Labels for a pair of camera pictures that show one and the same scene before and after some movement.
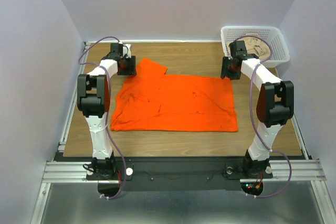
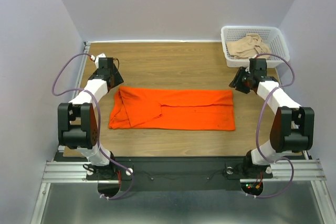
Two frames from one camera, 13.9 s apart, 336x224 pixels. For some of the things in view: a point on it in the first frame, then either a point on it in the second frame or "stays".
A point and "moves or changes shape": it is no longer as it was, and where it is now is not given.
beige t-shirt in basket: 256,46 stays
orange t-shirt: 153,100 moves or changes shape
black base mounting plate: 181,173 stays
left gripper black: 131,71 → 118,79
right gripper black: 226,72 → 235,80
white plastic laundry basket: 280,54 stays
